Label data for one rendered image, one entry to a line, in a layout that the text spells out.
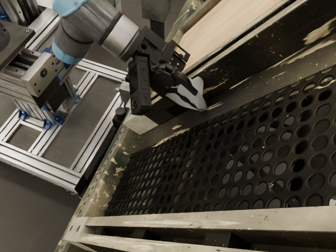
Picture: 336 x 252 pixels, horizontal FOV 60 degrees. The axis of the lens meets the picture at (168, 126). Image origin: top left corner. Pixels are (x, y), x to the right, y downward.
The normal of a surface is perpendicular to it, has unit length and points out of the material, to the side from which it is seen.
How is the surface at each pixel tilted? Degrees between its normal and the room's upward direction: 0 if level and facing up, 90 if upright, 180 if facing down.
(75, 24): 88
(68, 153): 0
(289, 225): 56
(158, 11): 90
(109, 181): 34
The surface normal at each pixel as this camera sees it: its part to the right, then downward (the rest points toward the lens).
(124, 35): 0.30, 0.14
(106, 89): 0.00, -0.52
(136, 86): -0.86, -0.04
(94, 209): 0.53, -0.27
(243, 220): -0.78, -0.53
